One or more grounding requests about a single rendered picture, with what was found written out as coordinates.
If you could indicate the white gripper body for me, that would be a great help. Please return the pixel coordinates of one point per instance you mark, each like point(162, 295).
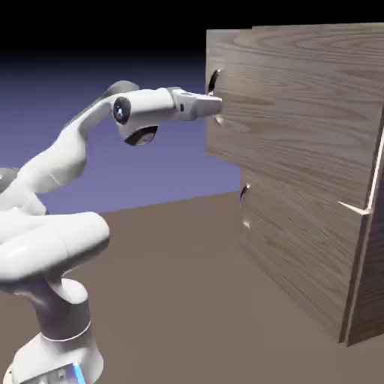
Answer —
point(208, 106)

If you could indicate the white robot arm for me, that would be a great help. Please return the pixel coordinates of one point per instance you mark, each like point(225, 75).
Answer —
point(54, 240)

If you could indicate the large wooden cabinet door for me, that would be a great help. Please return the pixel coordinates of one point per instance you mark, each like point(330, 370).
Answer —
point(300, 120)

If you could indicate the small wooden cabinet door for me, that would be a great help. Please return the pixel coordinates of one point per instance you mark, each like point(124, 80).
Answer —
point(300, 255)

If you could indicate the wooden cabinet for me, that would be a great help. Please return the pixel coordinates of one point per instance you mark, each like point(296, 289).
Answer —
point(372, 285)

